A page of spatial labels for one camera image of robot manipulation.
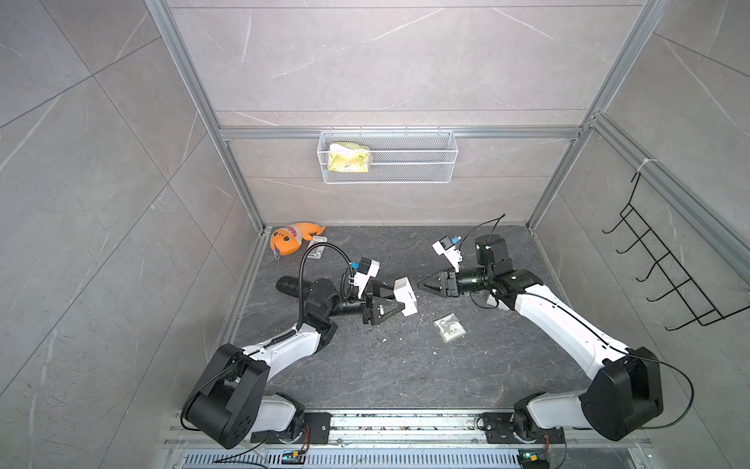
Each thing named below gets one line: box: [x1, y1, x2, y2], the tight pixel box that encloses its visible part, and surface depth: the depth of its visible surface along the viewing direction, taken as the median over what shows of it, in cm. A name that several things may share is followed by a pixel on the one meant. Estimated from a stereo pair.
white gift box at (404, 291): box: [392, 276, 418, 317], surface depth 67 cm
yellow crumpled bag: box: [328, 141, 371, 173], surface depth 87 cm
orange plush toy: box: [269, 221, 327, 260], surface depth 109 cm
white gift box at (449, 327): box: [433, 312, 467, 343], surface depth 92 cm
